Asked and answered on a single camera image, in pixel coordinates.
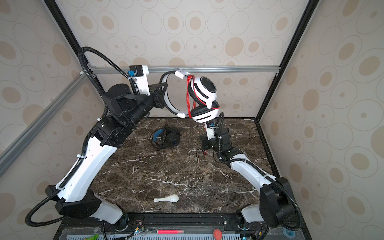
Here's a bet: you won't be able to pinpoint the green object at base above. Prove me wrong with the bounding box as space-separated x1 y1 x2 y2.
83 235 99 240

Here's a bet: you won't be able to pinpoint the pink marker pen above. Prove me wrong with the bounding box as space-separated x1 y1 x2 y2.
157 230 185 235

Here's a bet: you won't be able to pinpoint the white ceramic spoon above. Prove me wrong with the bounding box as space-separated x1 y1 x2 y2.
153 194 180 203

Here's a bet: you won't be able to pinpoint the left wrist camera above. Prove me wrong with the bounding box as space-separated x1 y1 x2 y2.
128 65 150 96

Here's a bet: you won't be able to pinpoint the red round ball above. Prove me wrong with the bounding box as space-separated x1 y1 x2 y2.
213 229 223 240

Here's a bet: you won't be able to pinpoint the red headphone cable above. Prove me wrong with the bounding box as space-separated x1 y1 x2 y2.
185 74 208 157

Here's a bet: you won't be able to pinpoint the silver aluminium back rail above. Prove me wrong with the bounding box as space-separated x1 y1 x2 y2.
91 66 281 75

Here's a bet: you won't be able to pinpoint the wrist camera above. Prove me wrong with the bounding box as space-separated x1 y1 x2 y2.
128 65 150 96
204 121 215 140

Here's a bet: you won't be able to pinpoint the blue tape roll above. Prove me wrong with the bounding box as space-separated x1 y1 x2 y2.
282 228 296 240

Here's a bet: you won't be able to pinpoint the white black headphones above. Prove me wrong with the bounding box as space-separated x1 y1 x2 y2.
160 70 220 123

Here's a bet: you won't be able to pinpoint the silver aluminium rail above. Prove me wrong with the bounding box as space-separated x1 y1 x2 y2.
1 72 86 175
91 66 281 75

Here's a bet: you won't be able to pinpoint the black blue headphones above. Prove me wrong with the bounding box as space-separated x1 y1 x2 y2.
150 125 182 150

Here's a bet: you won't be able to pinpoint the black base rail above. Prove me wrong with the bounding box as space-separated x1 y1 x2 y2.
54 213 311 240

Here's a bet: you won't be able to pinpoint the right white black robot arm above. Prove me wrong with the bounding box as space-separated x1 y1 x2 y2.
201 113 304 231

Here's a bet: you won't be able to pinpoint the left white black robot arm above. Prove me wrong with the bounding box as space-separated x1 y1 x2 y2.
25 47 168 231

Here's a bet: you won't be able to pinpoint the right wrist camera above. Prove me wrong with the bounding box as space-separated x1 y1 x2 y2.
204 121 215 140

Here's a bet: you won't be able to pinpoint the silver aluminium left rail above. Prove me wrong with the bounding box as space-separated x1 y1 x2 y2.
1 72 86 175

